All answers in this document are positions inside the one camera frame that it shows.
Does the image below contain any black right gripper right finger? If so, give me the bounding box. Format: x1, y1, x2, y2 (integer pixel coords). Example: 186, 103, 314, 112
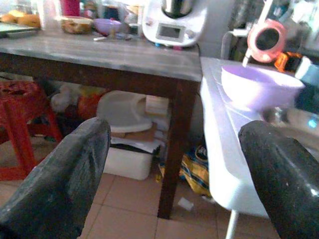
238, 120, 319, 239

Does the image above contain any pink round mirror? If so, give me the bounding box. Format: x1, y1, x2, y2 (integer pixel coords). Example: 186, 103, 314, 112
243, 0, 287, 68

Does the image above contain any magenta cup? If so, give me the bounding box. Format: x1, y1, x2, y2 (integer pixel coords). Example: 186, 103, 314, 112
59, 0, 81, 17

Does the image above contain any yellow plastic bag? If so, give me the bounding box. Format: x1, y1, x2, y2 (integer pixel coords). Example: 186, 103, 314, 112
156, 145, 212, 197

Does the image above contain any white paper scrap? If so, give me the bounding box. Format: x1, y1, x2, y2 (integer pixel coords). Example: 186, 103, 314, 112
177, 197, 194, 211

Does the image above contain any white plastic tub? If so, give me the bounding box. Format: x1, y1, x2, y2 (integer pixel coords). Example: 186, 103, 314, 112
96, 91, 153, 133

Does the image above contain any white charger plug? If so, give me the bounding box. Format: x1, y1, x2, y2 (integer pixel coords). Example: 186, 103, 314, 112
233, 28, 252, 38

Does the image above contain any clear plastic container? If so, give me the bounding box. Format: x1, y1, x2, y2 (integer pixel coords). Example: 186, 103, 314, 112
37, 0, 62, 31

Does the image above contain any purple plastic bowl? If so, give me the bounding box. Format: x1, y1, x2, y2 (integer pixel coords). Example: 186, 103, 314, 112
221, 65, 305, 112
93, 18, 123, 36

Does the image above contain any white folding table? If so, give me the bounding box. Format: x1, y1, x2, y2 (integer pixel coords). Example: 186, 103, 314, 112
199, 56, 319, 239

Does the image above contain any orange black tool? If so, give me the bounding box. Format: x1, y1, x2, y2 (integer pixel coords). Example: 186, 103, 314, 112
274, 51, 304, 73

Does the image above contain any red plastic stool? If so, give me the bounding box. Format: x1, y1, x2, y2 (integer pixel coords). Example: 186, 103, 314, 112
0, 81, 63, 181

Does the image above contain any grey metal tray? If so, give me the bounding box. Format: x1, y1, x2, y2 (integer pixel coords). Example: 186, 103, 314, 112
0, 21, 40, 39

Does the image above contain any white charger cable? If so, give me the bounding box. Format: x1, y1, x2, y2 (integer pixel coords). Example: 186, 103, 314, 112
220, 31, 235, 59

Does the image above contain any white kitchen machine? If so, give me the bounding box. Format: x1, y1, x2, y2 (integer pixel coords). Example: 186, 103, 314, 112
142, 0, 209, 48

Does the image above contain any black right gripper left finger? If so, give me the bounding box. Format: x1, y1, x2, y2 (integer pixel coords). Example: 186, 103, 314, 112
0, 117, 112, 239

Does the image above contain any dark wooden table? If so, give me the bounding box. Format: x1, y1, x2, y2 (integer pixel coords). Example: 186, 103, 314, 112
0, 29, 202, 220

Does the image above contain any orange fruit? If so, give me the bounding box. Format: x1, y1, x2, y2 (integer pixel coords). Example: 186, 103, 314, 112
0, 13, 18, 23
17, 14, 40, 28

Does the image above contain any orange plastic bag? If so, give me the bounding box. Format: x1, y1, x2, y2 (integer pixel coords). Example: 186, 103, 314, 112
77, 87, 105, 120

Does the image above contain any white storage box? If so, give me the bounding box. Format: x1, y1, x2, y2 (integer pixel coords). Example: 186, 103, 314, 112
103, 146, 153, 180

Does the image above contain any white plastic bag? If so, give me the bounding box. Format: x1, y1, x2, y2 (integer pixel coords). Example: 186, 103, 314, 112
51, 86, 80, 113

